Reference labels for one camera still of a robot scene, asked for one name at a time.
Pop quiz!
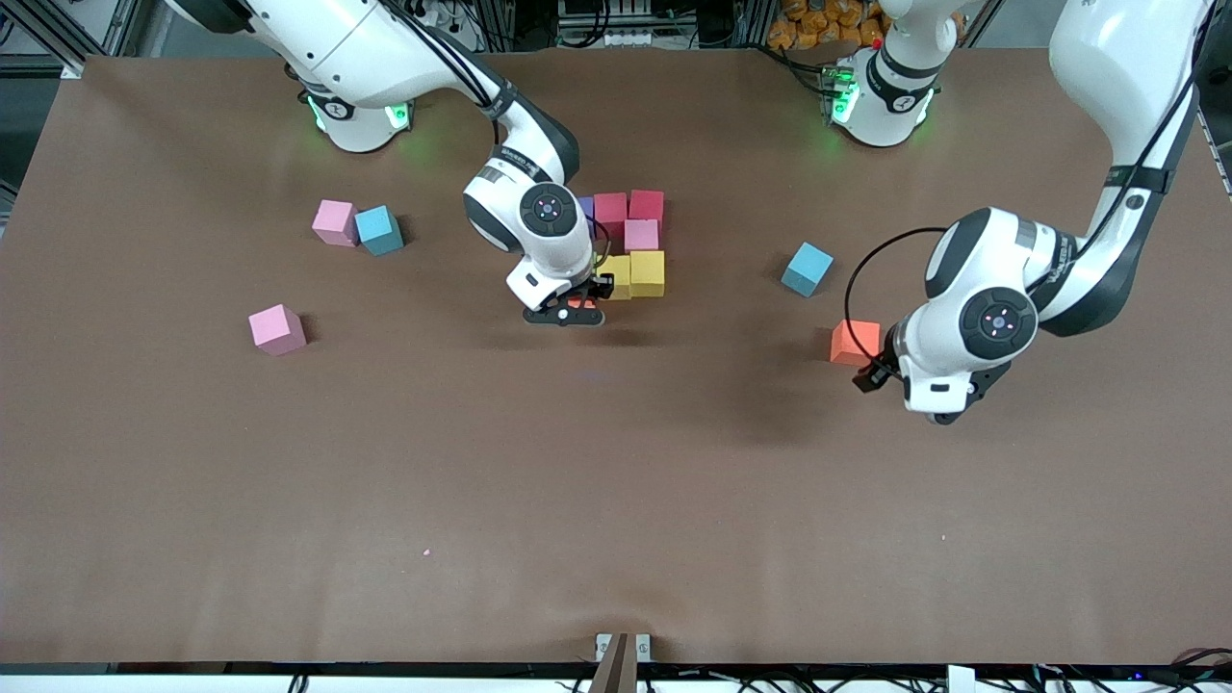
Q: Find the aluminium frame profile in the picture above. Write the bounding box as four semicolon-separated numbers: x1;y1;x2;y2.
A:
0;0;136;80

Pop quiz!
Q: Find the metal mount bracket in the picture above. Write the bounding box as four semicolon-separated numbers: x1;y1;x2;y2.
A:
589;632;653;693

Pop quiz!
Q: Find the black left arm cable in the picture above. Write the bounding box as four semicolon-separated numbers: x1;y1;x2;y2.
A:
844;227;954;378

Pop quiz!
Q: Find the orange snack bag pile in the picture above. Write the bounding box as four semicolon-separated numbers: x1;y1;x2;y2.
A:
767;0;891;51

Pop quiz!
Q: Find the brown paper table cover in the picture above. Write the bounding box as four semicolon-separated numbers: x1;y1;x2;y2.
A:
0;46;1232;667

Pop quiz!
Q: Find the blue foam cube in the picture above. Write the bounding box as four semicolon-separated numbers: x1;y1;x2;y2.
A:
780;242;834;297
354;205;405;257

